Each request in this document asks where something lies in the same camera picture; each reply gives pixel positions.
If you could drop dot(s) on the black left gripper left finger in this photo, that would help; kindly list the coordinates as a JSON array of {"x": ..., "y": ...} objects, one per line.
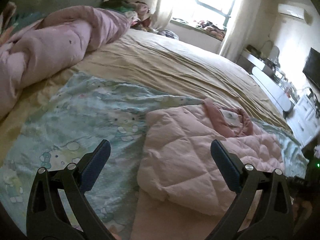
[{"x": 58, "y": 207}]

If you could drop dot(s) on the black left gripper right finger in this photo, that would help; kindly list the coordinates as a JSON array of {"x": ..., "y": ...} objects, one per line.
[{"x": 262, "y": 207}]

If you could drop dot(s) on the pink quilted jacket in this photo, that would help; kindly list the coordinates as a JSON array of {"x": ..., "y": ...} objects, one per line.
[{"x": 182, "y": 192}]

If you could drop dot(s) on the pile of clothes by headboard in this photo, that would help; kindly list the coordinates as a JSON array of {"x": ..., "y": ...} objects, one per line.
[{"x": 138, "y": 13}]

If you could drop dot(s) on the white drawer cabinet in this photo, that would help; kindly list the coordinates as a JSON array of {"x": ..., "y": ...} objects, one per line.
[{"x": 303, "y": 121}]

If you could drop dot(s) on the light blue cartoon blanket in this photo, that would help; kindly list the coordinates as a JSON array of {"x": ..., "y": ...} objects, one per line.
[{"x": 77, "y": 118}]

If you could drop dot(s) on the white dressing table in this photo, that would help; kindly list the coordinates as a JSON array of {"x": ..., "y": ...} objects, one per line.
[{"x": 275, "y": 93}]

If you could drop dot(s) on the white chair with round back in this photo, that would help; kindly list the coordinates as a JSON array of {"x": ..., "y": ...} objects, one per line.
[{"x": 270, "y": 53}]

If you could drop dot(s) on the pink rolled duvet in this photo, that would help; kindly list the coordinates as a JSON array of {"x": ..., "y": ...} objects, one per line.
[{"x": 52, "y": 44}]

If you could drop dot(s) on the beige bed sheet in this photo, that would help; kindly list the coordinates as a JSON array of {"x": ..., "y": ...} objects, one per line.
[{"x": 164, "y": 64}]

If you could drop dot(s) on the white right curtain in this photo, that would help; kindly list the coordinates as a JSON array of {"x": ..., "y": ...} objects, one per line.
[{"x": 239, "y": 28}]

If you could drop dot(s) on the white curtain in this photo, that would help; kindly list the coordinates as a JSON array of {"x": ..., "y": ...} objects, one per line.
[
  {"x": 162, "y": 15},
  {"x": 239, "y": 28}
]

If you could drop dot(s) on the clutter on window sill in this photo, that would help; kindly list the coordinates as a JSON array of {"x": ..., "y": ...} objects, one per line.
[{"x": 204, "y": 26}]

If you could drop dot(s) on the white air conditioner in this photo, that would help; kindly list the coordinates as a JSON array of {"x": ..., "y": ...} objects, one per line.
[{"x": 295, "y": 12}]

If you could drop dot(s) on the white left curtain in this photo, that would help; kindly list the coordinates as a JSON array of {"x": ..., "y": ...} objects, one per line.
[{"x": 162, "y": 15}]

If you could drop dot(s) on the black wall television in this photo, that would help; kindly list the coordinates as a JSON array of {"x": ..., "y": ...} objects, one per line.
[{"x": 312, "y": 68}]

